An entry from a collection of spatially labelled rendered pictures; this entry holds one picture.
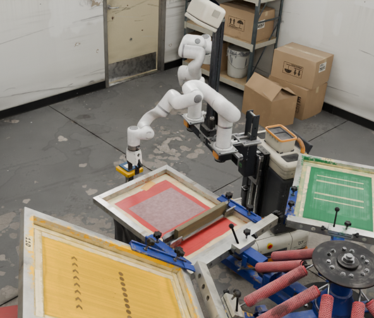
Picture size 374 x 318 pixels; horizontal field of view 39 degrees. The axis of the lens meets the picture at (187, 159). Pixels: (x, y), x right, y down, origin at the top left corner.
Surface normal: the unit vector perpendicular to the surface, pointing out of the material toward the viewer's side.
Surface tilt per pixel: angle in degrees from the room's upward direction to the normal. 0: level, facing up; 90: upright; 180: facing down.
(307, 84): 90
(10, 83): 90
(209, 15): 90
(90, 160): 0
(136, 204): 0
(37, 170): 0
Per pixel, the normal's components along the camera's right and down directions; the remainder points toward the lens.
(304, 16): -0.72, 0.33
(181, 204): 0.05, -0.86
